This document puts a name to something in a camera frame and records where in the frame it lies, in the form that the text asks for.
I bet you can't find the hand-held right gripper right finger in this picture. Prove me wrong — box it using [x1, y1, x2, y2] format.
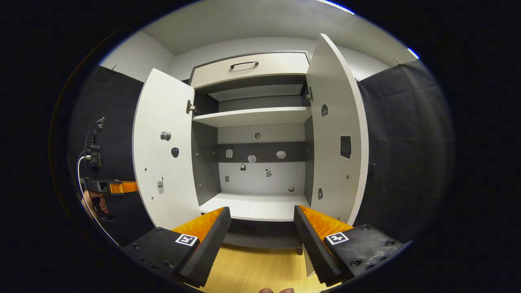
[294, 205, 407, 286]

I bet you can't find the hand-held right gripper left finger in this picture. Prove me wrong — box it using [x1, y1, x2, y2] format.
[122, 206, 232, 287]

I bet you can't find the white shoe cabinet door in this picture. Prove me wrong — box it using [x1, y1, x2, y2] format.
[132, 68, 202, 230]
[305, 33, 370, 226]

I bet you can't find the white double-door shoe cabinet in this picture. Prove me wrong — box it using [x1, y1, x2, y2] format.
[188, 50, 315, 249]

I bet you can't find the white cabinet bottom shelf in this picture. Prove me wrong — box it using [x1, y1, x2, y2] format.
[199, 192, 311, 222]

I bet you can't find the white cabinet shelf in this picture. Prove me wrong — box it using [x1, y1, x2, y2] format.
[193, 107, 312, 128]
[199, 192, 311, 222]

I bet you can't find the white cabinet drawer front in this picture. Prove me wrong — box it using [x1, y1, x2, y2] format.
[190, 52, 310, 89]

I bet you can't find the black backdrop cloth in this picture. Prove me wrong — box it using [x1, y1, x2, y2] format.
[67, 58, 454, 247]

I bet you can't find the white cable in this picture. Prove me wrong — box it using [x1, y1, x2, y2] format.
[77, 155, 120, 246]

